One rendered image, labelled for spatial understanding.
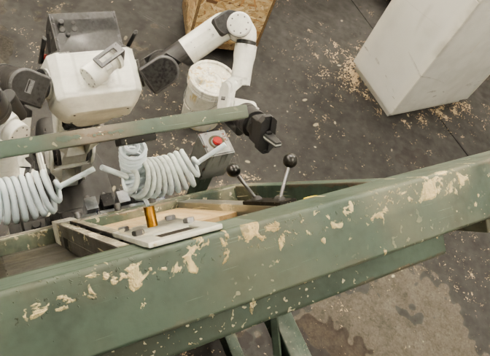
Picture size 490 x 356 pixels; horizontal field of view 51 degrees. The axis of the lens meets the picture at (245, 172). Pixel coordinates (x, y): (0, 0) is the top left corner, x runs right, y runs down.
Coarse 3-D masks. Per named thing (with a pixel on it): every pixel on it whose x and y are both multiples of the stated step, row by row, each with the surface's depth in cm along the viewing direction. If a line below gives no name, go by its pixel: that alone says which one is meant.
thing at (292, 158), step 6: (288, 156) 128; (294, 156) 128; (288, 162) 128; (294, 162) 128; (288, 168) 129; (288, 174) 129; (282, 186) 128; (282, 192) 127; (276, 198) 127; (282, 198) 126
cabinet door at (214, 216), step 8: (176, 208) 187; (184, 208) 181; (144, 216) 180; (160, 216) 173; (176, 216) 164; (184, 216) 160; (200, 216) 153; (208, 216) 148; (216, 216) 144; (224, 216) 143; (232, 216) 144; (112, 224) 174; (120, 224) 172; (128, 224) 167; (136, 224) 163; (144, 224) 159
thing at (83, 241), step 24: (120, 144) 67; (144, 144) 73; (120, 168) 74; (168, 216) 79; (192, 216) 73; (72, 240) 133; (96, 240) 102; (120, 240) 99; (144, 240) 63; (168, 240) 62
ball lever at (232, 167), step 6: (228, 168) 134; (234, 168) 134; (240, 168) 135; (228, 174) 135; (234, 174) 134; (240, 180) 136; (246, 186) 136; (252, 192) 137; (252, 198) 138; (258, 198) 137
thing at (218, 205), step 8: (192, 200) 183; (200, 200) 178; (208, 200) 172; (216, 200) 167; (224, 200) 162; (192, 208) 175; (200, 208) 169; (208, 208) 163; (216, 208) 157; (224, 208) 152; (232, 208) 147; (240, 208) 142; (248, 208) 138; (256, 208) 134; (264, 208) 130
